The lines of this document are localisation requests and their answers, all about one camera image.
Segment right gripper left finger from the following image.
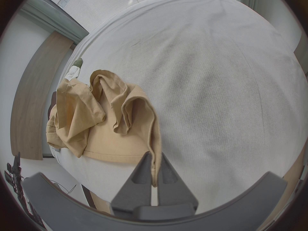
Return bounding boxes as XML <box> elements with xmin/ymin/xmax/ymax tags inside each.
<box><xmin>111</xmin><ymin>152</ymin><xmax>153</xmax><ymax>213</ymax></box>

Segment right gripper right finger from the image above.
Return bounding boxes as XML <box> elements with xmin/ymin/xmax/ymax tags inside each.
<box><xmin>158</xmin><ymin>152</ymin><xmax>199</xmax><ymax>212</ymax></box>

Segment tan shorts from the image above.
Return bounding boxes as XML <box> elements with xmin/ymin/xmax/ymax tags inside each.
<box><xmin>46</xmin><ymin>69</ymin><xmax>162</xmax><ymax>188</ymax></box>

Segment brown garment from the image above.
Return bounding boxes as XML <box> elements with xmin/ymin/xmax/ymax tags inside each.
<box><xmin>49</xmin><ymin>92</ymin><xmax>57</xmax><ymax>120</ymax></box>

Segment white garment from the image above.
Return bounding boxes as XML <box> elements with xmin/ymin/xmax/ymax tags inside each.
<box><xmin>65</xmin><ymin>66</ymin><xmax>80</xmax><ymax>81</ymax></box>

